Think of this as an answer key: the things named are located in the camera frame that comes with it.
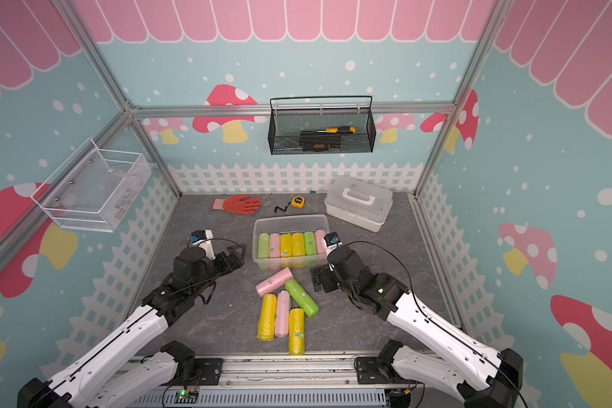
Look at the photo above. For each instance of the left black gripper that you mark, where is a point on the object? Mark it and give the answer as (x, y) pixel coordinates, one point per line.
(229, 267)

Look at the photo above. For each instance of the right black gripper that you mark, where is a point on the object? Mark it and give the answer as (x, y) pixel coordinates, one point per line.
(325, 283)

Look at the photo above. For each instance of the green roll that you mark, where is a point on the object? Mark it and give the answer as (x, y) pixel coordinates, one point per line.
(310, 247)
(303, 300)
(263, 246)

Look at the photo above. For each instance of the pink roll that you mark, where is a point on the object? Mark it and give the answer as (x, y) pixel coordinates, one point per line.
(320, 241)
(275, 246)
(274, 282)
(282, 314)

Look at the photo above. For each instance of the yellow roll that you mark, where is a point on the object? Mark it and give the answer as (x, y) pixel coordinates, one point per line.
(286, 246)
(296, 342)
(298, 248)
(266, 323)

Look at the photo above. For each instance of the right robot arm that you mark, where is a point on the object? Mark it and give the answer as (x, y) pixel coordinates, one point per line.
(470, 371)

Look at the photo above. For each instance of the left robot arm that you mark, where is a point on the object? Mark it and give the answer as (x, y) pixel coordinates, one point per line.
(93, 381)

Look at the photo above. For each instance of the clear plastic storage box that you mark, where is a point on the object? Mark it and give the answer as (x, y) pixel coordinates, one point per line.
(289, 225)

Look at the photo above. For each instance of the red work glove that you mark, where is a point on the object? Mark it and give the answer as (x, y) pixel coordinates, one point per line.
(238, 204)

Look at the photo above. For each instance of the yellow tape measure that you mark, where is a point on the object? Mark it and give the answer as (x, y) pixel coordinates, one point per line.
(296, 203)

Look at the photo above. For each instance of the white lidded tool case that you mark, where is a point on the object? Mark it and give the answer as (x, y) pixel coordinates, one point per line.
(359, 203)

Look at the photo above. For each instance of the black orange tool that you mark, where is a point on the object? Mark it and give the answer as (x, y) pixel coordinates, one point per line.
(309, 145)

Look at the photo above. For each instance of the green circuit board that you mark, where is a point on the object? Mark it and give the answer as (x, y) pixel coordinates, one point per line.
(186, 397)

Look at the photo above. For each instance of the yellow black screwdriver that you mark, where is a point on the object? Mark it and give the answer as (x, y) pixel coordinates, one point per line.
(330, 130)

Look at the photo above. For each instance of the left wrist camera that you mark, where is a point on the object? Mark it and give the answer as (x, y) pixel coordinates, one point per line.
(203, 239)

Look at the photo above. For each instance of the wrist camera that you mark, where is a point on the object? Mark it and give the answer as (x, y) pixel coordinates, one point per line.
(331, 242)
(203, 239)

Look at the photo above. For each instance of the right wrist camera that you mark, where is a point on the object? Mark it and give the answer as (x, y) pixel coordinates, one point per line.
(331, 242)

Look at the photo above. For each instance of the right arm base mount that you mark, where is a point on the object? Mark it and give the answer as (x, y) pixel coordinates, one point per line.
(379, 369)

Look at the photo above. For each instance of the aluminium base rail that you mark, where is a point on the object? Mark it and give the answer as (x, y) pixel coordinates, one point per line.
(321, 379)

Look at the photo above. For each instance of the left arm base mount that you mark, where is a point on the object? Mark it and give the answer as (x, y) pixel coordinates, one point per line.
(190, 369)

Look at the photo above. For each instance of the white wire basket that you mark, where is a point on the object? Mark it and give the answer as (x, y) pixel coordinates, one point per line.
(93, 189)

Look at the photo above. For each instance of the black wire mesh basket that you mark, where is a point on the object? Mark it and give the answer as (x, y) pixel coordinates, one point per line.
(290, 115)

